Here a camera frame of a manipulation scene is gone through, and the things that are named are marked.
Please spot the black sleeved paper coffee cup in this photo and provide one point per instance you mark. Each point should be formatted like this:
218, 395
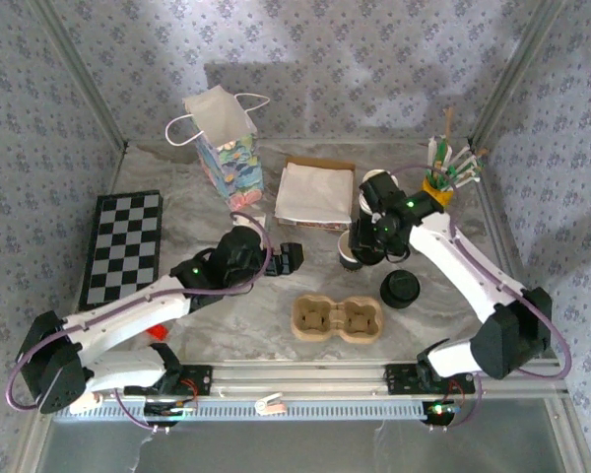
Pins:
345, 251

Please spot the floral paper gift bag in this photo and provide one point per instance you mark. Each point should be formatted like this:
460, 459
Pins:
236, 167

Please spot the brown cardboard cup carrier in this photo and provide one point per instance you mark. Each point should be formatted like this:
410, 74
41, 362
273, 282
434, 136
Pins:
337, 335

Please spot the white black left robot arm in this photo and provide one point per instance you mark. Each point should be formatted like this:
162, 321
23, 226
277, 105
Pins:
128, 315

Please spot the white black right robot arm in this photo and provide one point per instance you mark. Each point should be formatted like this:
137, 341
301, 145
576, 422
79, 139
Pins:
453, 256

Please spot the black plastic cup lid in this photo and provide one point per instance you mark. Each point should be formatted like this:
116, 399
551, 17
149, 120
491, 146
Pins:
399, 290

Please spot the yellow stirrer holder cup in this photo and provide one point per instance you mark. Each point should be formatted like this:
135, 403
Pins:
443, 196

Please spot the stack of white napkins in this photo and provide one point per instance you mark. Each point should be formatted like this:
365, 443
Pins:
315, 192

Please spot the brown cardboard napkin box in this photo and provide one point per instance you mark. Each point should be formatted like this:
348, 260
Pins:
325, 161

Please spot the white wrapped straw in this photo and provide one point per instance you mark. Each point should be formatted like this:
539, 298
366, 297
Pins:
465, 153
473, 173
431, 150

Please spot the green white packet stick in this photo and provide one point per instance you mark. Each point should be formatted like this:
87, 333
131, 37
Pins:
442, 153

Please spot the orange plastic object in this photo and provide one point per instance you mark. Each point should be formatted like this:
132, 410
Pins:
158, 332

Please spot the black grey checkerboard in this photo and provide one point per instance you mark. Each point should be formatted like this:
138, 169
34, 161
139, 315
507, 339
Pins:
123, 236

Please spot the short wooden stir stick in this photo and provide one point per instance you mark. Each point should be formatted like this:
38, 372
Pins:
481, 153

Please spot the long wooden stir stick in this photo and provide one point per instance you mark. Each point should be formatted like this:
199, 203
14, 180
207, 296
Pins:
448, 120

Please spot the white plastic clip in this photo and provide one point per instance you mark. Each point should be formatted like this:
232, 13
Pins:
268, 404

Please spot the aluminium extrusion rail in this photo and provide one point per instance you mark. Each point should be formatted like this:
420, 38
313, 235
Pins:
300, 377

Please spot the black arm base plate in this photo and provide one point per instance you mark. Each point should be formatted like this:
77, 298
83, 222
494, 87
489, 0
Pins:
202, 379
399, 379

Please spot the aluminium frame post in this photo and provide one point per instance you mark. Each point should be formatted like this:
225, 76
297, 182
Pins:
85, 74
518, 74

